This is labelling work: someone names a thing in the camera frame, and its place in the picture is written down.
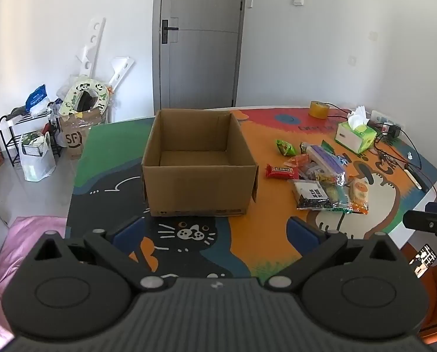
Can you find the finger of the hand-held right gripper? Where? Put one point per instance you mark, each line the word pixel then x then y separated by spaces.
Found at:
pixel 429 223

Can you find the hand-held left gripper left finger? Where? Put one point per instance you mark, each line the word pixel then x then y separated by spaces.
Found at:
pixel 127 234

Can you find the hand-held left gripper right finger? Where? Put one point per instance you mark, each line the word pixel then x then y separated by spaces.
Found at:
pixel 303 234

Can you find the black white snack packet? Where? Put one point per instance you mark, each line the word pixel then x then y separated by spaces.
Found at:
pixel 310 194

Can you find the clear green-edged snack packet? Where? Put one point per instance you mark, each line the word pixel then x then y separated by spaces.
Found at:
pixel 337 198

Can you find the red snack bar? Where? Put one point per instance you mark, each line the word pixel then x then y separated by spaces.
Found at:
pixel 280 171

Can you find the yellow round cookie packet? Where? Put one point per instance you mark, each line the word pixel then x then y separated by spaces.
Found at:
pixel 360 194

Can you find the green snack packet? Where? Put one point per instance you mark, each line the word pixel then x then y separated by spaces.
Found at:
pixel 285 147

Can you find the smartphone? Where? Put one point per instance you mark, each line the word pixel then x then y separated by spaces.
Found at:
pixel 423 259

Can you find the colourful cartoon table mat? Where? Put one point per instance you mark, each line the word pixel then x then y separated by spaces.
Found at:
pixel 266 205

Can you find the black charger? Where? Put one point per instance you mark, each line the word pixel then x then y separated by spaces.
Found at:
pixel 394 131

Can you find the green tissue box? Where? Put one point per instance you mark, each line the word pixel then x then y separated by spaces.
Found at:
pixel 354 137

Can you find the pink blanket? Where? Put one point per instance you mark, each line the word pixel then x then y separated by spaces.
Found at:
pixel 16 238

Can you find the brown logo cardboard box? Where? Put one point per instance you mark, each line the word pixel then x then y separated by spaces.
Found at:
pixel 75 135

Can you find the white plastic bag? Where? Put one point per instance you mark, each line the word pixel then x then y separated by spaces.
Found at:
pixel 36 167

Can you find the white power strip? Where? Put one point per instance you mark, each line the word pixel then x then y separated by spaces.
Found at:
pixel 381 116

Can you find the yellow tape roll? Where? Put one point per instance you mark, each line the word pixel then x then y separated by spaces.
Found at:
pixel 319 110

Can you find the panda print toilet seat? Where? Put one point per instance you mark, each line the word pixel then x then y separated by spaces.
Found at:
pixel 71 97

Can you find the black shoe rack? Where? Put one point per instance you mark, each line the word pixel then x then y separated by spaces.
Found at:
pixel 5 124

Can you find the blue plastic bag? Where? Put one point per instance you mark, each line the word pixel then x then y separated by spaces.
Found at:
pixel 36 97

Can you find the short white perforated board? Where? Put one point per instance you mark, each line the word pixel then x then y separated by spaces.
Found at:
pixel 121 68

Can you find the grey room door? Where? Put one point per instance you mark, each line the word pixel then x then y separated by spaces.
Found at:
pixel 203 62

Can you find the tall white perforated board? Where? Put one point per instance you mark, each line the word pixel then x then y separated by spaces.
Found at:
pixel 93 40

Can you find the white wall socket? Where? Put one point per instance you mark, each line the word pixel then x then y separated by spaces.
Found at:
pixel 352 59

